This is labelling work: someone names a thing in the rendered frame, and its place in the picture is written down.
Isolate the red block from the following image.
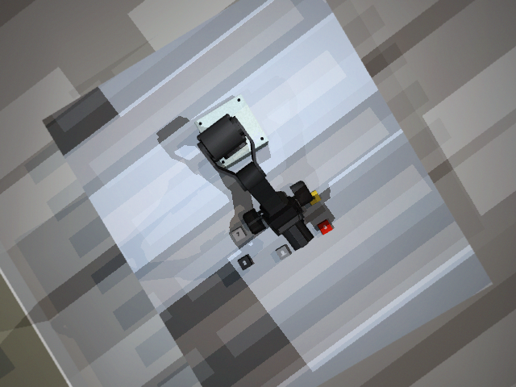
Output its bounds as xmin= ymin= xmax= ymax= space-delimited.
xmin=317 ymin=220 xmax=333 ymax=235

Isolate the yellow block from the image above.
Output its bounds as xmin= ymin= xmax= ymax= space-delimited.
xmin=310 ymin=190 xmax=321 ymax=205

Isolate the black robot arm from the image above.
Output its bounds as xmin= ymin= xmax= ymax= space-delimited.
xmin=197 ymin=114 xmax=314 ymax=251

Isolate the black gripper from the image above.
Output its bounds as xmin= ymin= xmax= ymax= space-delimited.
xmin=243 ymin=181 xmax=313 ymax=235

